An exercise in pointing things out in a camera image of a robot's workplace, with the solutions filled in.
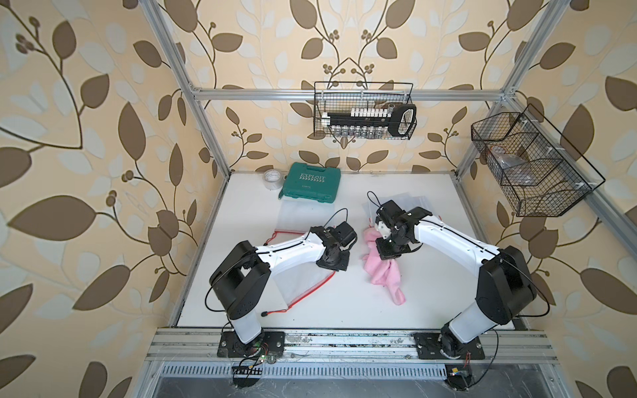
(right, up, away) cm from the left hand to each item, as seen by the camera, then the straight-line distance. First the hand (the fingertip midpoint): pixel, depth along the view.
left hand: (338, 261), depth 86 cm
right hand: (+16, +2, 0) cm, 16 cm away
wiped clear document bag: (+31, +21, +25) cm, 46 cm away
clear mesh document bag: (-18, +13, +21) cm, 31 cm away
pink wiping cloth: (+14, -2, -4) cm, 15 cm away
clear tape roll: (-30, +31, +33) cm, 55 cm away
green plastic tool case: (-12, +30, +26) cm, 41 cm away
